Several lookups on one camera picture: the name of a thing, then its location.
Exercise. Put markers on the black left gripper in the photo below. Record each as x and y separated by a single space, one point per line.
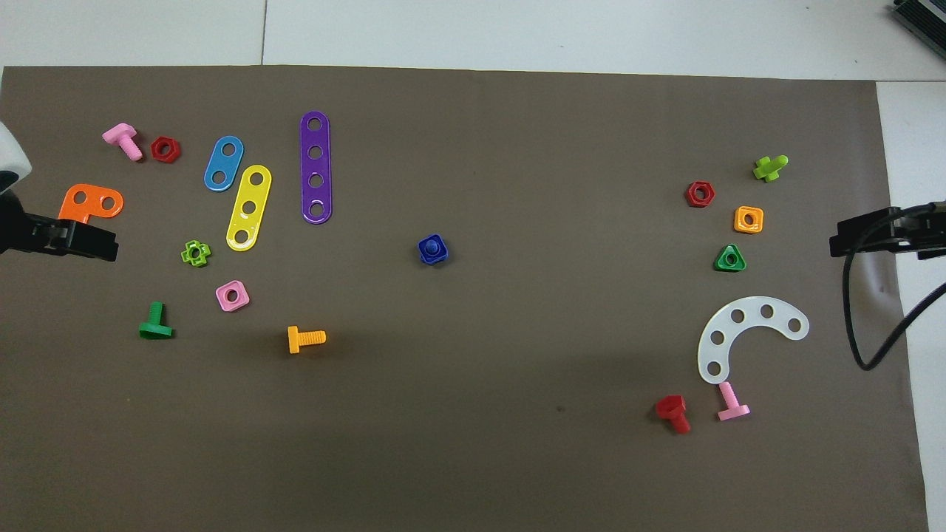
22 233

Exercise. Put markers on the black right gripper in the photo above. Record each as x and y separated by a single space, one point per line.
924 230

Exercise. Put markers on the blue square nut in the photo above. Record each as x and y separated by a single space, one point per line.
423 258

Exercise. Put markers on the blue plastic screw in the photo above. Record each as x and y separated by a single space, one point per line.
433 244

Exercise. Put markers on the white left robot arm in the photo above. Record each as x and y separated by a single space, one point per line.
9 159

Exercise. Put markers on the lime green cross nut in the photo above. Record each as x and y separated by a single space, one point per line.
185 255

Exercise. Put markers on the dark green plastic screw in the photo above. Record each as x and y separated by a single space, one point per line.
155 330

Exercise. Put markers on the pink plastic screw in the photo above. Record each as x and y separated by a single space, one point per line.
122 135
732 406

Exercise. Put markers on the lime green plastic screw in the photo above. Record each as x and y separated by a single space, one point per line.
768 170

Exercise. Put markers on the red hexagon nut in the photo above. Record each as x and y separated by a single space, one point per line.
176 151
709 199

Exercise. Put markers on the orange square nut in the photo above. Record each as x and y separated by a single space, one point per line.
739 227

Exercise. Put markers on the green triangle nut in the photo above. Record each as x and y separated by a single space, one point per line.
720 264

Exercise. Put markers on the pink square nut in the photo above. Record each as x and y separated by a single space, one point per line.
242 301

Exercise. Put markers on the orange plastic screw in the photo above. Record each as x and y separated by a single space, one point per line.
307 339

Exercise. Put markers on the red plastic screw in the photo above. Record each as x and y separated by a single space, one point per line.
671 406

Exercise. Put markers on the orange heart-shaped plate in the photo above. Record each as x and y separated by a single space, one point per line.
94 198

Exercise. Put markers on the white curved hole plate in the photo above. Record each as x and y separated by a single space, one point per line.
752 309

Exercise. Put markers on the blue two-hole plate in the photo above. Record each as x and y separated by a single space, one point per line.
223 163

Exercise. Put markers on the yellow three-hole plate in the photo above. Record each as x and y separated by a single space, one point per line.
253 193

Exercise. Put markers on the dark grey device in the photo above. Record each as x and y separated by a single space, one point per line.
924 22

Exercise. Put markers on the purple four-hole plate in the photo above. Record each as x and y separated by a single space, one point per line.
316 138

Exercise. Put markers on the brown table mat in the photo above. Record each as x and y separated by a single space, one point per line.
517 406

